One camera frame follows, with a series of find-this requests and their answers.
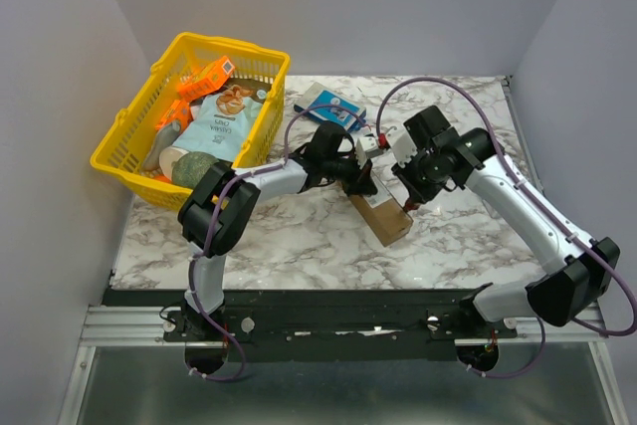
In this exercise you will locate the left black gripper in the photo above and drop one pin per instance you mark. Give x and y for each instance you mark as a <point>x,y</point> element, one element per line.
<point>359,181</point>

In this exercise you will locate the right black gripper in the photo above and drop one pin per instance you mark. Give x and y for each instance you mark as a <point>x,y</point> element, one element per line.
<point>413,187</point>

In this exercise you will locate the brown cardboard express box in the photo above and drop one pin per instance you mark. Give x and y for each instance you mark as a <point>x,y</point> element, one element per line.
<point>382,213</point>

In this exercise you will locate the red black utility knife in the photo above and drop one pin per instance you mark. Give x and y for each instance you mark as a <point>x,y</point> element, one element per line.
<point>410,205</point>

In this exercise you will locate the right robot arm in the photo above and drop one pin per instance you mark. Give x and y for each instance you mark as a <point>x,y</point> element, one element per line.
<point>575,265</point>

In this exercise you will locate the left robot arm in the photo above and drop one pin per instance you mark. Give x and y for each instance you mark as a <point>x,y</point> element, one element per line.
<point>216,214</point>

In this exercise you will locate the blue razor box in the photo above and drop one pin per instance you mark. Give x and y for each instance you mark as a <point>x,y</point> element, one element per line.
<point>331,106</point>

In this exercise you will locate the orange snack box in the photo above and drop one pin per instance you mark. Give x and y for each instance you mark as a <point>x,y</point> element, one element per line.
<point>207,80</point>

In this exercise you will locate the light blue chips bag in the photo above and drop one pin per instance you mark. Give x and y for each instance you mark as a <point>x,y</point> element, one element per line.
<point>224,119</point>

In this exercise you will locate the green melon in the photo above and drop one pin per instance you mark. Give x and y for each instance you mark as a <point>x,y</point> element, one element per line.
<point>190,168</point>

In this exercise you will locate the white round jar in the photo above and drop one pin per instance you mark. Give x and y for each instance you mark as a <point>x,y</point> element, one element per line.
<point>168,157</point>

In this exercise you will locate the orange packet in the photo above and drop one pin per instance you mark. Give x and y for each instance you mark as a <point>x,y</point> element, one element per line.
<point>179,111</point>

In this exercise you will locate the beige bottle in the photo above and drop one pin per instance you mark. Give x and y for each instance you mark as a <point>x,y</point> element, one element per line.
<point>163,139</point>

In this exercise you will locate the yellow plastic basket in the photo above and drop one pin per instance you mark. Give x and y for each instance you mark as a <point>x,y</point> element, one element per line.
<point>127,142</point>

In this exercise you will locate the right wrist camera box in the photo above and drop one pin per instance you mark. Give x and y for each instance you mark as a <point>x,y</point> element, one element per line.
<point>402,145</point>

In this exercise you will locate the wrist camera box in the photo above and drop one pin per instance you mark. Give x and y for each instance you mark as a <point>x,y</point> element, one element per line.
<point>366,148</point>
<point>402,145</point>

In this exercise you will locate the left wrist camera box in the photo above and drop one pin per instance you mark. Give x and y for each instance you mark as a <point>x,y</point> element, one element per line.
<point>366,148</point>

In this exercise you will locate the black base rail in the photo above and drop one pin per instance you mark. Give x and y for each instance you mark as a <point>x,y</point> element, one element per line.
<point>325,326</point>

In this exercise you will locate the aluminium frame rail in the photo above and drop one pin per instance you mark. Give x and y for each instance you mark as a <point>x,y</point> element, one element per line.
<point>122,327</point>

